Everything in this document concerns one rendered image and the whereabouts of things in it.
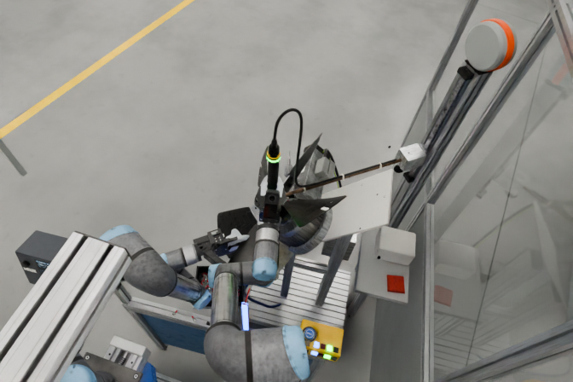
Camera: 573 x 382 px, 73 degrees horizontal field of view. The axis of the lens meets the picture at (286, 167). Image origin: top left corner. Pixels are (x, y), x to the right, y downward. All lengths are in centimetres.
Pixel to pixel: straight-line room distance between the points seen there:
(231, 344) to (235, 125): 274
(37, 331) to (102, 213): 258
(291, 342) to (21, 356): 54
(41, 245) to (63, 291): 103
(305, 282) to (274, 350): 176
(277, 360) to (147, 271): 47
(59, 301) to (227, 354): 44
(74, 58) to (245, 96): 177
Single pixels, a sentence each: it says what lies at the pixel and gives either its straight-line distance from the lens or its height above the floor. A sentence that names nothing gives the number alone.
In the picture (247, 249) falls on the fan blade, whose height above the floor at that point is 118.
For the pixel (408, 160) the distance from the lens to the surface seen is 165.
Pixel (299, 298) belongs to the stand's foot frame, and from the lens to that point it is 266.
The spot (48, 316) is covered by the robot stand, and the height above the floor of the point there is 203.
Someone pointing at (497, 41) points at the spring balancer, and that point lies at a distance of 138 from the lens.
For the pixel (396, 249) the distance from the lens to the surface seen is 190.
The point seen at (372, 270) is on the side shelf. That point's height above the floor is 86.
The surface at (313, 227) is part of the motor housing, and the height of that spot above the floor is 114.
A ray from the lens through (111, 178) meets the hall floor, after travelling 336.
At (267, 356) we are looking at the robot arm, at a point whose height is 165.
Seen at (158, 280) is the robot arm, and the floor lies 147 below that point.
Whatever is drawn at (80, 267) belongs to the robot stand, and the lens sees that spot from 66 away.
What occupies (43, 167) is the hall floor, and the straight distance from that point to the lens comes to 364.
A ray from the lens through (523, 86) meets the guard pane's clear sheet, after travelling 145.
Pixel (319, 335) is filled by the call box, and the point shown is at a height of 107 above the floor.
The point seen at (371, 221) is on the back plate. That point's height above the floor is 131.
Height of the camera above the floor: 259
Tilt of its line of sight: 53 degrees down
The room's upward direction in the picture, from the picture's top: 6 degrees clockwise
